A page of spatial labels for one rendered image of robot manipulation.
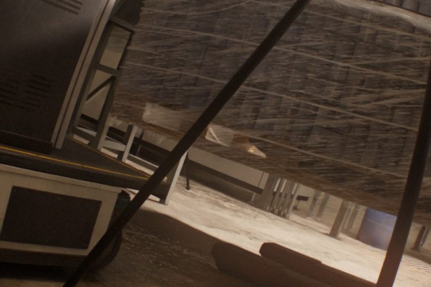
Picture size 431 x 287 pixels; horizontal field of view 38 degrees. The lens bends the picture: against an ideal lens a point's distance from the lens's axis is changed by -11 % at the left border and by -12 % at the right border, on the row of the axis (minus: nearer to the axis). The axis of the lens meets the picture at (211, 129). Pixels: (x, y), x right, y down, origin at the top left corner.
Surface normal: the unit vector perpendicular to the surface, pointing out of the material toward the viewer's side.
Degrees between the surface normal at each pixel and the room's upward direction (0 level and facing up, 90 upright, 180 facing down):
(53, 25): 90
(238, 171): 90
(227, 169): 90
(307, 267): 90
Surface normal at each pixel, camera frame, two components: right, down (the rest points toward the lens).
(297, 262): -0.47, -0.15
